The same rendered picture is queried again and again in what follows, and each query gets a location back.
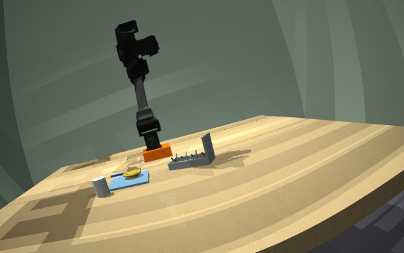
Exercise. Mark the yellow plate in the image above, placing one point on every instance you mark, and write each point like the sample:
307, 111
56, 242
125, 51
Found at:
132, 174

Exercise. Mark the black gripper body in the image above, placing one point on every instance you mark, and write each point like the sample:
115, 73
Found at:
131, 50

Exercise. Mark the light blue mat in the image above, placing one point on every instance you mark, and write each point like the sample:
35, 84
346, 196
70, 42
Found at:
123, 182

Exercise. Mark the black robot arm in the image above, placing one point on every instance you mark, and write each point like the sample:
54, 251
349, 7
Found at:
145, 119

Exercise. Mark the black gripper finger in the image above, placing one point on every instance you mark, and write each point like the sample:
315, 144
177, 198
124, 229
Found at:
128, 30
137, 66

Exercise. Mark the grey cylinder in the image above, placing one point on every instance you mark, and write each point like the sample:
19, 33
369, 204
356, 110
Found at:
100, 186

